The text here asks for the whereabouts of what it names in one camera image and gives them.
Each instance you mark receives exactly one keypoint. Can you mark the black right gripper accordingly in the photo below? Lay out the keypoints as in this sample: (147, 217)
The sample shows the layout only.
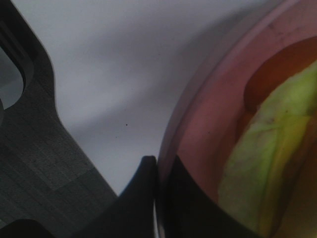
(45, 177)

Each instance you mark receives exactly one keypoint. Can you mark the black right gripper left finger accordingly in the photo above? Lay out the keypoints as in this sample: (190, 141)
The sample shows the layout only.
(123, 208)

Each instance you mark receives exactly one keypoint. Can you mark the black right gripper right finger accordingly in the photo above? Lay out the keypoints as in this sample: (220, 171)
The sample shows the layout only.
(185, 211)

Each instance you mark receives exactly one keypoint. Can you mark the sandwich with lettuce and tomato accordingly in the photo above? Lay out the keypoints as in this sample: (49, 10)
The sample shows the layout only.
(273, 138)

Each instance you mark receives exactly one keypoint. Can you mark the pink round plate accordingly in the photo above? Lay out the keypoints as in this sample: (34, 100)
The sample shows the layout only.
(202, 128)

